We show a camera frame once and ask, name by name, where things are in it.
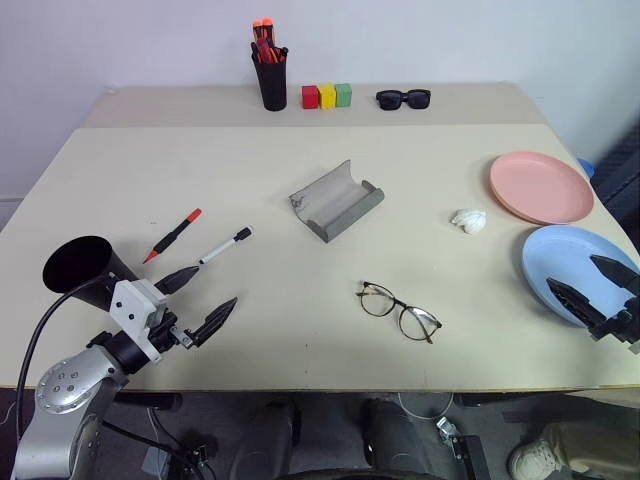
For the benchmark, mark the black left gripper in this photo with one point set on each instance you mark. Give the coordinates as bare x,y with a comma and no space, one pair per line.
164,332

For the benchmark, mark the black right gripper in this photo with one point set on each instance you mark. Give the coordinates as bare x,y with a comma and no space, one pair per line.
622,325

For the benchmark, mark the tortoiseshell round eyeglasses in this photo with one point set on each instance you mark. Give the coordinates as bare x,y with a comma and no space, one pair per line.
398,303

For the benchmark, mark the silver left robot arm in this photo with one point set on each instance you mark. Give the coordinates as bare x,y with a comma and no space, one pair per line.
65,385

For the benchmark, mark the light blue plastic plate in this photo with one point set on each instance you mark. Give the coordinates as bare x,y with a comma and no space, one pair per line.
555,260

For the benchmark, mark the white marker with black cap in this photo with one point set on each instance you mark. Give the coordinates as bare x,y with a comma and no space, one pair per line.
222,247

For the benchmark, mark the black ribbed object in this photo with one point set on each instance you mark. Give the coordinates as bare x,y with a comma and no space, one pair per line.
620,175

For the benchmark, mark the pink plastic plate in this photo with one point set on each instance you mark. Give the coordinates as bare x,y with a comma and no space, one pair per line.
540,185

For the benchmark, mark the blue round object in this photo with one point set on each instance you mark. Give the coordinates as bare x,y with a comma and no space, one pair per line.
586,166

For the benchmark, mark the empty black pen cup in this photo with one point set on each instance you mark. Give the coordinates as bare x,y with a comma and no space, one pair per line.
75,265

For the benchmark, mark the person's olive trouser leg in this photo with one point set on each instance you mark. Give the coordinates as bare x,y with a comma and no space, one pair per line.
595,445

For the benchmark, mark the small grey box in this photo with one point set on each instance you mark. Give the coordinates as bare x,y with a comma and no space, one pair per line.
156,461

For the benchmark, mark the grey open glasses case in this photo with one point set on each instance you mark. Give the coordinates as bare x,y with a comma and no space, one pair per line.
332,200

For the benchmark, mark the person's cream shoe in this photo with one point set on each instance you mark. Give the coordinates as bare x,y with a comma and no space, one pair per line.
535,460

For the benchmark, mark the black pen cup with pens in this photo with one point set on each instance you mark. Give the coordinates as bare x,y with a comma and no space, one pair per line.
272,85

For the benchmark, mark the red cube block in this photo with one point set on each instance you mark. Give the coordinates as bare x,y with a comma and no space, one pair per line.
310,97

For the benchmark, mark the yellow cube block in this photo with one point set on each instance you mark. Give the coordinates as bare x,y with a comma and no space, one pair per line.
327,97

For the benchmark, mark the green cube block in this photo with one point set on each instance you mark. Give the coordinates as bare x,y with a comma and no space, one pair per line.
344,95

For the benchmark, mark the red pen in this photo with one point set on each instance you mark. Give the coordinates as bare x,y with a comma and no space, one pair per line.
271,55

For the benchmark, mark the black sunglasses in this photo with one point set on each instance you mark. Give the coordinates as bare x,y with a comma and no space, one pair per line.
392,100

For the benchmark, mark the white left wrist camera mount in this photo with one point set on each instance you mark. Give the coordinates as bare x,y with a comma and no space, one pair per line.
127,305

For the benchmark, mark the metal caster bracket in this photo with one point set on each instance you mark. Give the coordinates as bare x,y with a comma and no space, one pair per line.
448,430

